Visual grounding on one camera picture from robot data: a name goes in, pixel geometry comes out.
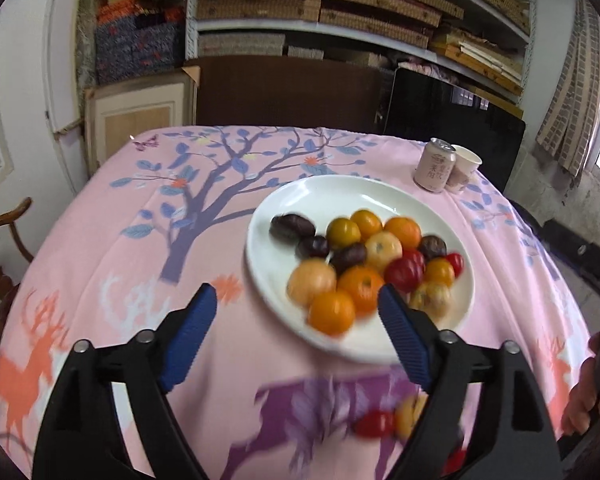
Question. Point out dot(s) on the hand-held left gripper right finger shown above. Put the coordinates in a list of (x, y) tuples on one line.
[(405, 335)]

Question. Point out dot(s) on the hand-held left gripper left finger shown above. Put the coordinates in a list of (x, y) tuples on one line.
[(187, 337)]

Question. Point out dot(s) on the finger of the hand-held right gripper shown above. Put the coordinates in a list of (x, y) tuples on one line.
[(590, 260)]

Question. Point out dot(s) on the yellow speckled fruit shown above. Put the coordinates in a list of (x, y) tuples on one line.
[(409, 412), (430, 300)]

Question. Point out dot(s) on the large red tomato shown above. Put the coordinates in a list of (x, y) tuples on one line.
[(404, 271)]

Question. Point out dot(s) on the small tangerine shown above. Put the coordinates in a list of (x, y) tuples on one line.
[(344, 232), (439, 272)]

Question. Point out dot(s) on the pale peach round fruit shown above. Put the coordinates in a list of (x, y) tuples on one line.
[(311, 282), (382, 251)]

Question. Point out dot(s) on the white oval plate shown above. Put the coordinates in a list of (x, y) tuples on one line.
[(290, 200)]

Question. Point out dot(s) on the person's right hand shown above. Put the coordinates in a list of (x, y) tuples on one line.
[(580, 395)]

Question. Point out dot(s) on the pink deer print tablecloth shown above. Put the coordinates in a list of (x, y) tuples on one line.
[(105, 260)]

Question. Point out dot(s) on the hanging tan woven sheets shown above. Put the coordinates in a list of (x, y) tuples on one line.
[(570, 110)]

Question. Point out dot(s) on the white paper cup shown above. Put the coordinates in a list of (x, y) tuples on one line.
[(466, 167)]

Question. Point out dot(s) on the pink drink can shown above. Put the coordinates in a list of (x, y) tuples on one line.
[(436, 166)]

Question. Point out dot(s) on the wooden chair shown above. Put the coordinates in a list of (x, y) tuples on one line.
[(5, 217)]

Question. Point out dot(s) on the black glossy board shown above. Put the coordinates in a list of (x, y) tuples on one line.
[(430, 110)]

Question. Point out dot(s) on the pink cloth bundle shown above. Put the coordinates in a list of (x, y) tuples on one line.
[(420, 70)]

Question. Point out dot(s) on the dark brown board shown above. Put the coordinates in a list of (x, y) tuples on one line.
[(290, 95)]

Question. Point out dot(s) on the stack of blue patterned boxes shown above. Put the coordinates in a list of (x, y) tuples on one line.
[(135, 45)]

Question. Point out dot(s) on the white door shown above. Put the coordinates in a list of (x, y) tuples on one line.
[(30, 85)]

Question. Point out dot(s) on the white metal shelf rack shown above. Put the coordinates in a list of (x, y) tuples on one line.
[(192, 10)]

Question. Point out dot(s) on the stack of woven flat boxes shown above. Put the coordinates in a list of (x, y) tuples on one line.
[(380, 5)]

